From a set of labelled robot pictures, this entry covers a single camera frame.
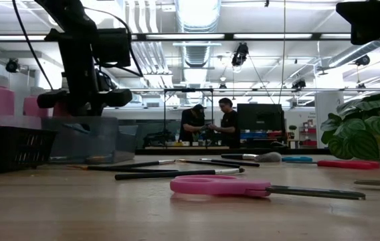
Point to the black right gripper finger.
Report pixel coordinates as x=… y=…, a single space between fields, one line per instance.
x=364 y=20

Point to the hot pink paint bottle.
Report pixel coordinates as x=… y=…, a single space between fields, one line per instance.
x=58 y=110

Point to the thin black paintbrush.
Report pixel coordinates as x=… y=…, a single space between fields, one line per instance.
x=176 y=174
x=210 y=164
x=166 y=162
x=237 y=163

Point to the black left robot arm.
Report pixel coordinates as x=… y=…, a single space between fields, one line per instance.
x=69 y=16

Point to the black background robot arm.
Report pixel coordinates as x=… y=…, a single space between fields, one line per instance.
x=158 y=138

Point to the clear plastic storage bin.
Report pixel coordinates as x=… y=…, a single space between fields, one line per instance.
x=116 y=140

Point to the black ceiling spotlight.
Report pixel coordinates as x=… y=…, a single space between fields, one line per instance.
x=363 y=60
x=240 y=55
x=299 y=84
x=12 y=65

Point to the black mesh plastic basket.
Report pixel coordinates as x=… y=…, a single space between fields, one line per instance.
x=9 y=150

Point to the person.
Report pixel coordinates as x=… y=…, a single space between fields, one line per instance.
x=191 y=124
x=229 y=124

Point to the potted striped-leaf plant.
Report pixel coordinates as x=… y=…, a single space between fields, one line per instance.
x=357 y=140

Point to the red shelf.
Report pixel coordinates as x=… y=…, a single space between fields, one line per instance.
x=308 y=131

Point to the black monitor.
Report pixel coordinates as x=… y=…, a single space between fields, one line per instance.
x=260 y=117

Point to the red scissors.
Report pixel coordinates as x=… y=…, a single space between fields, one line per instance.
x=347 y=164

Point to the pink scissors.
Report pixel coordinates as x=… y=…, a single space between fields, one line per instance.
x=216 y=185

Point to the blue scissors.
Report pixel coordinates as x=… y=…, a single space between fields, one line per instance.
x=297 y=159

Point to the blue storage bin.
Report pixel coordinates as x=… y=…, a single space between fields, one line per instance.
x=253 y=135

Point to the black fluffy makeup brush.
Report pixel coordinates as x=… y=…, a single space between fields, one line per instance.
x=267 y=157

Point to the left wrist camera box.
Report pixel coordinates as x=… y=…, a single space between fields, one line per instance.
x=113 y=47

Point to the black background rig frame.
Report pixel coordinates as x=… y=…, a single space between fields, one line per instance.
x=188 y=90

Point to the silver ventilation duct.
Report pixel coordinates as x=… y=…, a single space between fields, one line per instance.
x=196 y=53

